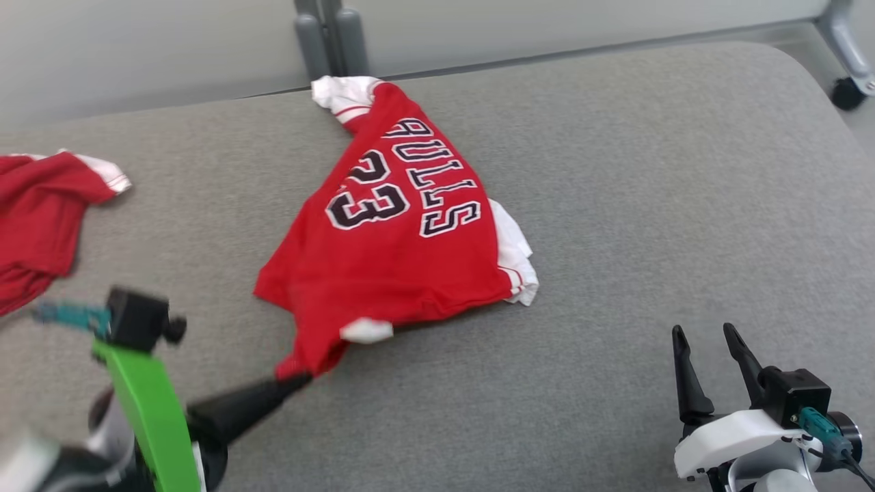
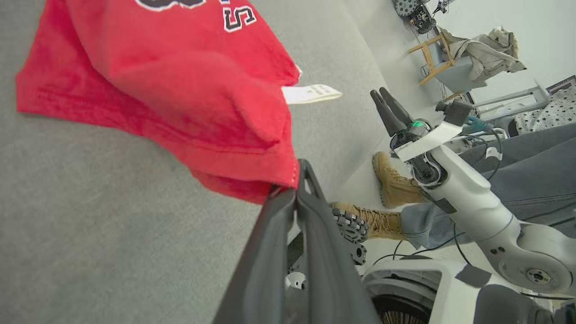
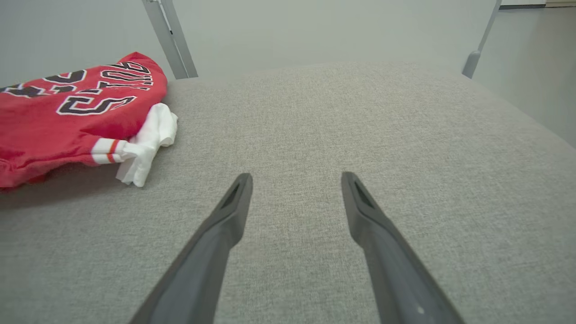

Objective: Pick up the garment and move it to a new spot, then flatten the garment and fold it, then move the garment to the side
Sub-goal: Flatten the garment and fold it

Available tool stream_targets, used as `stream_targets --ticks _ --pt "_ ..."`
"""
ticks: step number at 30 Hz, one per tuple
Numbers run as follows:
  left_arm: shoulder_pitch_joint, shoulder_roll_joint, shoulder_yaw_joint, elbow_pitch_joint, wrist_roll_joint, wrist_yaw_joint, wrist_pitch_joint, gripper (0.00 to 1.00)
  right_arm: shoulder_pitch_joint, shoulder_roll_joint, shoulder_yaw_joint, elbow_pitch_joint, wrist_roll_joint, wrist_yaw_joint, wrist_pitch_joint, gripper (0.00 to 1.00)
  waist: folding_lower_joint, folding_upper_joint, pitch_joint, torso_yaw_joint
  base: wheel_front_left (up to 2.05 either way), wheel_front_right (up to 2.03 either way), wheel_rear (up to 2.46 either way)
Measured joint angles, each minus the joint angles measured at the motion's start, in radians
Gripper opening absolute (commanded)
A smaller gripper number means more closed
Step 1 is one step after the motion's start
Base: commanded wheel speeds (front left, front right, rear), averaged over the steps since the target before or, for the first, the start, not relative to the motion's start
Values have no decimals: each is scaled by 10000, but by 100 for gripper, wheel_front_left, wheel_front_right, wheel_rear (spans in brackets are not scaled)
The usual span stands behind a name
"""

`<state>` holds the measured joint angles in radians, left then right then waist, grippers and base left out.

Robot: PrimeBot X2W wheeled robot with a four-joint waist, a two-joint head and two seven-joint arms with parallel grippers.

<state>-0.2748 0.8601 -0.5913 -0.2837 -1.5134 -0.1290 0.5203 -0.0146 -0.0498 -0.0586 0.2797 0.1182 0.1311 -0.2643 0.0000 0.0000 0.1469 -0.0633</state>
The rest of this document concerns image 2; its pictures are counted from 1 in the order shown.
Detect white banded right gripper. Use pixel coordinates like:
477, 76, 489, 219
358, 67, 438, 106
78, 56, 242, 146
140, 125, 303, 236
370, 86, 464, 188

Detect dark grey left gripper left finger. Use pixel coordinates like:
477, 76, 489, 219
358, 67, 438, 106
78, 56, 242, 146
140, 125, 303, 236
211, 185, 298, 324

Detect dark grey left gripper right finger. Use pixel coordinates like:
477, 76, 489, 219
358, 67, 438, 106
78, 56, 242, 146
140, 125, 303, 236
295, 158, 384, 324

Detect red shorts with white stripe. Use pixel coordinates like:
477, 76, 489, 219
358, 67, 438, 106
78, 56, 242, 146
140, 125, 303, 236
15, 0, 343, 205

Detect tan lace-up work boot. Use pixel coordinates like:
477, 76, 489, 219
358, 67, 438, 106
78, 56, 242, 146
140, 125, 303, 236
373, 152, 427, 209
331, 202, 408, 242

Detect black electronic equipment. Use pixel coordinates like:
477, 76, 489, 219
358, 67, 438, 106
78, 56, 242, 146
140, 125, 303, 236
392, 0, 438, 35

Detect beige crumpled cloth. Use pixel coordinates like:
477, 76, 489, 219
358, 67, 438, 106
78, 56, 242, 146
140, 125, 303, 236
440, 27, 528, 88

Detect white low shelf unit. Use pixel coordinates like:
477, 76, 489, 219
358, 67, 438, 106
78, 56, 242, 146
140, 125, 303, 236
468, 85, 550, 122

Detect white star patterned bedding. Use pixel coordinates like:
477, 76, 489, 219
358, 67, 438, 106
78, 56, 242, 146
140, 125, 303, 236
513, 85, 576, 135

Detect grey-blue jeans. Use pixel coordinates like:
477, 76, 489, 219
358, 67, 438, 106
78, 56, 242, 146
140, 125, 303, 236
400, 122, 576, 251

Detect dark framed picture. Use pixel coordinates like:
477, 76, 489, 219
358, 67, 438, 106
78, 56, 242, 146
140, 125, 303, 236
546, 75, 576, 96

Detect black cable drag chain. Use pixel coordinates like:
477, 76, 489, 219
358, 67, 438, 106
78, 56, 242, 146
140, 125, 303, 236
332, 208, 370, 266

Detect wooden chair frame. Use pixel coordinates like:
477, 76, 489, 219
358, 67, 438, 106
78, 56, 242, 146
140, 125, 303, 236
407, 32, 456, 86

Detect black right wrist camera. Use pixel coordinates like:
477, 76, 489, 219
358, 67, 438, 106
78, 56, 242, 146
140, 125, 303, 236
436, 100, 473, 127

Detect right camera cable teal plug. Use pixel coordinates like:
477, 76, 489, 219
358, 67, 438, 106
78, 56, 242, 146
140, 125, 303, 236
463, 116, 509, 183

